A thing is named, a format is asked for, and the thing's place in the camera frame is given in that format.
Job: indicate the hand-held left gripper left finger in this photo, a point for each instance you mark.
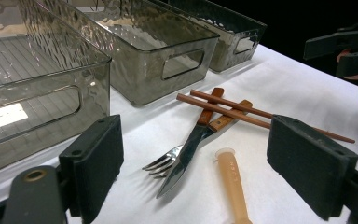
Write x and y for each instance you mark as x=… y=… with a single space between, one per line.
x=93 y=161

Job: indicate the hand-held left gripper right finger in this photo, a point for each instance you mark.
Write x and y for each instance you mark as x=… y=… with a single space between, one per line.
x=310 y=161

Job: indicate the grey transparent plastic bin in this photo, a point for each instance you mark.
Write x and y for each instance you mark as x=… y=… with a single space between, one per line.
x=227 y=53
x=143 y=77
x=43 y=93

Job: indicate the brown wooden chopstick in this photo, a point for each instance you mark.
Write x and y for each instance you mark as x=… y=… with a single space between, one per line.
x=230 y=103
x=217 y=109

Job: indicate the white table cover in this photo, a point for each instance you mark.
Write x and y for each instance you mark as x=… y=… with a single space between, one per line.
x=292 y=87

